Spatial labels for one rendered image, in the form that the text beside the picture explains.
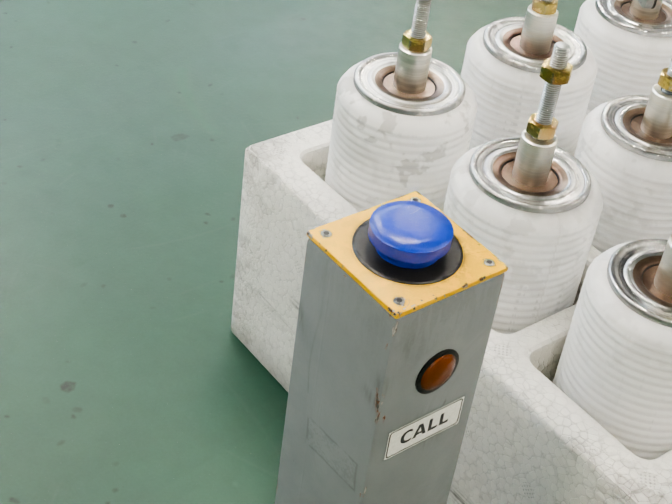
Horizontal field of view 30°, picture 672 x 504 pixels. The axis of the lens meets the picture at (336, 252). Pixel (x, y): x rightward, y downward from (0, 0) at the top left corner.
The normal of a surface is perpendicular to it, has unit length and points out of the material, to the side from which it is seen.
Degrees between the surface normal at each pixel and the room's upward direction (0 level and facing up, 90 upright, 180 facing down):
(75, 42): 0
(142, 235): 0
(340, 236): 0
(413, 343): 90
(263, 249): 90
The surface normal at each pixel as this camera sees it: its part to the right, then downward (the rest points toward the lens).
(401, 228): 0.11, -0.77
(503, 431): -0.80, 0.30
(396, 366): 0.59, 0.55
